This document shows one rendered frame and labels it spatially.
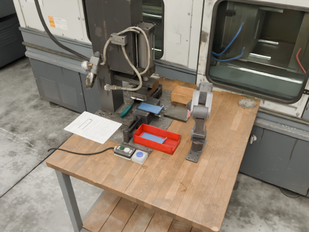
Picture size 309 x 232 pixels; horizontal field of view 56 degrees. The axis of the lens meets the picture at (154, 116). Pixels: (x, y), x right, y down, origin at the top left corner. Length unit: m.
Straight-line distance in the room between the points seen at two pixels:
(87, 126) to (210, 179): 0.83
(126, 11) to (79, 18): 1.26
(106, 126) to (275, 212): 1.57
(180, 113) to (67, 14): 1.49
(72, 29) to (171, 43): 1.02
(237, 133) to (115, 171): 0.78
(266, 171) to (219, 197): 1.21
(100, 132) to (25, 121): 1.92
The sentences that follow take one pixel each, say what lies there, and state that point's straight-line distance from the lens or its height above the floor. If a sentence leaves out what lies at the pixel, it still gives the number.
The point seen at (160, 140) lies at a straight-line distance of 1.71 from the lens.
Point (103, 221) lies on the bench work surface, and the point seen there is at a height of 0.22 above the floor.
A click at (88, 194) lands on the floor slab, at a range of 2.65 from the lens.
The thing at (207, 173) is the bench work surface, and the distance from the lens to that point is 1.57.
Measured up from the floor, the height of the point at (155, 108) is 0.99.
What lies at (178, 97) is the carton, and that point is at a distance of 2.00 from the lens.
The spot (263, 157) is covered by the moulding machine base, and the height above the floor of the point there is 0.35.
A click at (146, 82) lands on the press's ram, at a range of 1.72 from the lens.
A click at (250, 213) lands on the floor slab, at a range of 2.60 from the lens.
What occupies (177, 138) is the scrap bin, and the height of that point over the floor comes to 0.93.
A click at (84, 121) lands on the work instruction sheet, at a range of 1.91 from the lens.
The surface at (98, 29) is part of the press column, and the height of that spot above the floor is 1.47.
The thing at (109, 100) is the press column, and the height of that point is 1.00.
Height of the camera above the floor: 2.06
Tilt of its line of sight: 38 degrees down
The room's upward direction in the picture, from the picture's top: straight up
